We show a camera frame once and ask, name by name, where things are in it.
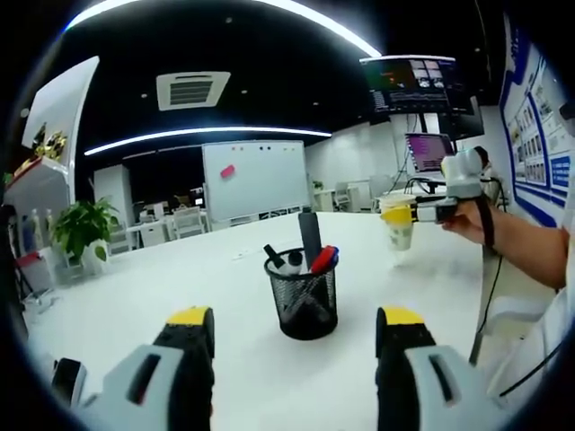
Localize red cap whiteboard marker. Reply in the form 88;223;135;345
309;245;336;274

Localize gold ornaments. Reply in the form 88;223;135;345
26;120;68;158

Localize green potted plant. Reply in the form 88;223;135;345
48;195;121;275

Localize white display stand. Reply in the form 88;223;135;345
2;56;101;225

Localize long ceiling light strip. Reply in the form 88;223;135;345
66;0;383;57

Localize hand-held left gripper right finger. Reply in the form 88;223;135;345
375;306;509;431

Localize standing desk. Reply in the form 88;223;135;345
394;177;450;198

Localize black chest device cable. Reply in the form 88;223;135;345
498;345;562;399

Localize curved ceiling light strip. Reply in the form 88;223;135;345
84;127;332;157

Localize blue white wall display board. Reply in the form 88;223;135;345
498;13;575;228

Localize person's right hand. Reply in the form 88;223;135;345
440;201;491;246

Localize white ceiling air vent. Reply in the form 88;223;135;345
155;70;232;112

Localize dark switched-off monitor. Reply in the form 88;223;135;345
447;93;485;140

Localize black wrist strap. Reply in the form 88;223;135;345
475;197;498;257

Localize white chair armrest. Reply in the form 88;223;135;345
469;294;556;365

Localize tall white cabinet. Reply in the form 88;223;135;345
93;163;136;228

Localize laptop with purple screen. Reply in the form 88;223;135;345
403;132;457;180

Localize row of small whiteboard magnets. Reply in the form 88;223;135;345
228;144;296;153

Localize black mesh pen holder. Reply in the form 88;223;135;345
263;248;339;341

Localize group of white office chairs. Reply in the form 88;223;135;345
107;199;210;257
312;172;396;215

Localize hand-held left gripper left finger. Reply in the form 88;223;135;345
75;306;216;431

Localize large wall monitor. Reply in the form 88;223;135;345
358;55;458;119

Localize white rolling whiteboard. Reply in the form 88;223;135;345
200;140;311;222

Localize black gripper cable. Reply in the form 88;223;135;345
475;253;504;336

